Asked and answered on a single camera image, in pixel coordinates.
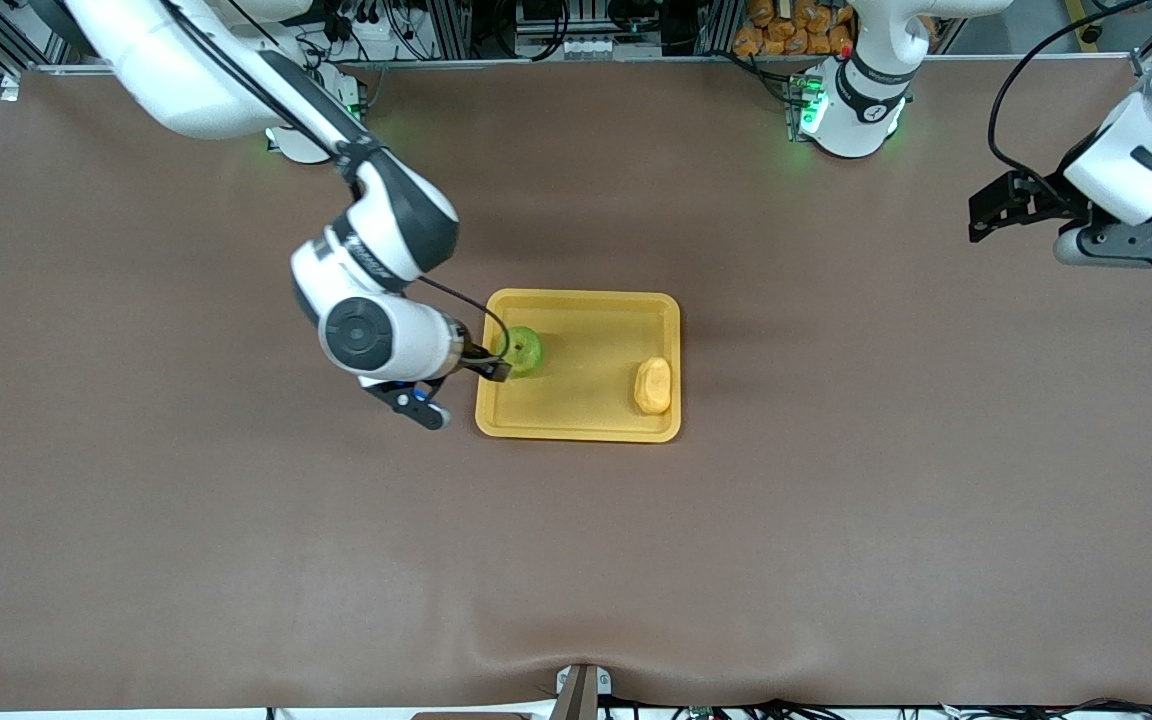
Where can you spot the metal table clamp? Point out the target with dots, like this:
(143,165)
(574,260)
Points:
(581,695)

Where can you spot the white power strip black plugs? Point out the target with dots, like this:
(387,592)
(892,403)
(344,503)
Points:
(371,25)

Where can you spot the brown table cover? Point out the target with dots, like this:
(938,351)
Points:
(236,550)

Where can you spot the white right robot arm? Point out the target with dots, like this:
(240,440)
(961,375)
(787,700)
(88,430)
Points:
(196,80)

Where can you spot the pile of orange toy foods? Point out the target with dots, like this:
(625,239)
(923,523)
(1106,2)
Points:
(796,30)

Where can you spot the small white power strip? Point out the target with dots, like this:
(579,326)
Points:
(581,48)

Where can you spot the yellow plastic tray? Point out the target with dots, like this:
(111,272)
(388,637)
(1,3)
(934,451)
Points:
(586,340)

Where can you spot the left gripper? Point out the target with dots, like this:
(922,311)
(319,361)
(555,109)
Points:
(1048,196)

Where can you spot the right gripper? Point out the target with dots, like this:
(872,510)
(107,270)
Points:
(476,354)

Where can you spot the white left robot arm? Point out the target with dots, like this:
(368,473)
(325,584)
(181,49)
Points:
(866,100)

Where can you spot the green toy apple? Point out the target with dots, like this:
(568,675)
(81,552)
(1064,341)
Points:
(526,350)

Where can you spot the yellow toy potato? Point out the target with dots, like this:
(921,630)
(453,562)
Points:
(652,388)

